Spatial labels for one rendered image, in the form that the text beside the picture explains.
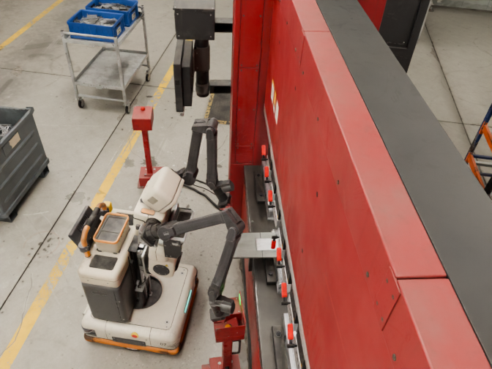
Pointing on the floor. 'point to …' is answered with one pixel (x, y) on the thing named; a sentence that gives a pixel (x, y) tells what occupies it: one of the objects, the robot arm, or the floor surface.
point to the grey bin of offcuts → (18, 157)
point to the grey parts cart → (109, 63)
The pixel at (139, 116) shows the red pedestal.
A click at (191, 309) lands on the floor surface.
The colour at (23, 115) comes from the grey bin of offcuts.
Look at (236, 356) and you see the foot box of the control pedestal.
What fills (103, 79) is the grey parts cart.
